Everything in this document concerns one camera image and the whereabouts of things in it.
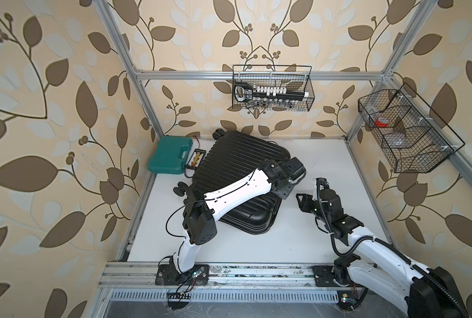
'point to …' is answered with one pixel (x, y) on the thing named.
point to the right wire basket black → (414, 138)
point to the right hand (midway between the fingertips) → (300, 195)
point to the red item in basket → (382, 122)
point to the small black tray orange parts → (195, 158)
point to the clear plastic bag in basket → (396, 139)
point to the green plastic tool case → (170, 155)
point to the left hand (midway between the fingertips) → (279, 185)
